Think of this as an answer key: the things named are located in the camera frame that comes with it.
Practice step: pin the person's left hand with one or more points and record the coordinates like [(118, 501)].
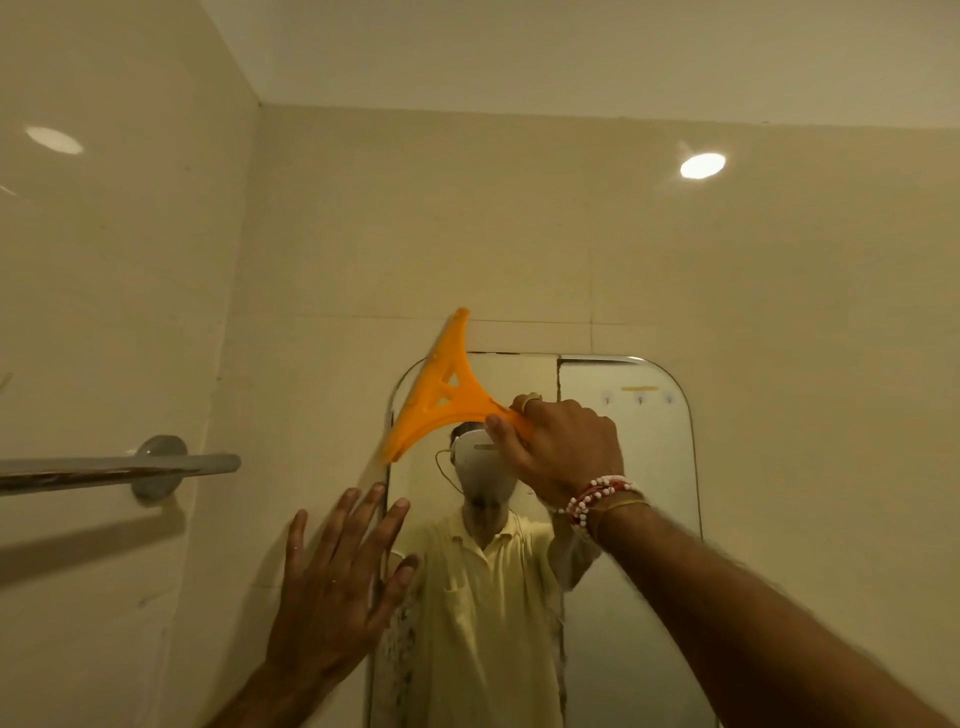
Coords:
[(337, 600)]

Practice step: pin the person's right hand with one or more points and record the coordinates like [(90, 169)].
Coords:
[(570, 450)]

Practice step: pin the orange plastic squeegee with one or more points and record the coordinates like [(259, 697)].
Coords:
[(427, 412)]

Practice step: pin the wall mirror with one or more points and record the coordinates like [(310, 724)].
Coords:
[(645, 600)]

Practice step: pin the person's right forearm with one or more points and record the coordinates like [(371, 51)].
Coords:
[(750, 622)]

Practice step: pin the chrome towel bar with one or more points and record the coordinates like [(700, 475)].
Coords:
[(112, 469)]

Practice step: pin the round ceiling light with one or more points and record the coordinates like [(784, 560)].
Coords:
[(703, 166)]

